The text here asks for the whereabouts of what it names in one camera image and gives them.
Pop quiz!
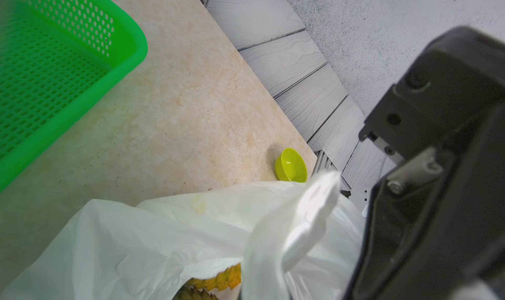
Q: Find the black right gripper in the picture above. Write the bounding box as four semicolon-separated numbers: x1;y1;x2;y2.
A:
343;26;504;299

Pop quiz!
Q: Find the green perforated plastic basket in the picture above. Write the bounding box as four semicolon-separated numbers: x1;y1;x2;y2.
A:
1;0;148;188

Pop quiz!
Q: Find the lime green bowl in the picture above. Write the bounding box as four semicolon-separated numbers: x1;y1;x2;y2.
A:
275;148;309;183

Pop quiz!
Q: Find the white plastic bag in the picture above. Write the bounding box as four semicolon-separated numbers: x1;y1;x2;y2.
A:
1;171;365;299

